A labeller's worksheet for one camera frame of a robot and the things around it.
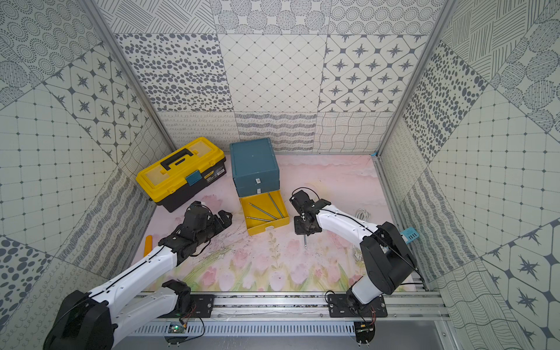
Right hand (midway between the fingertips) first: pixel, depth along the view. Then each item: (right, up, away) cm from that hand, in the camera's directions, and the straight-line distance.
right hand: (305, 230), depth 88 cm
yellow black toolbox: (-55, +20, 0) cm, 59 cm away
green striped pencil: (0, -4, -2) cm, 4 cm away
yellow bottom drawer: (-19, +6, +11) cm, 22 cm away
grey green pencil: (-21, +3, +7) cm, 22 cm away
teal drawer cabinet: (-21, +26, -1) cm, 33 cm away
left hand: (-33, +6, -3) cm, 33 cm away
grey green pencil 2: (-13, +7, +13) cm, 20 cm away
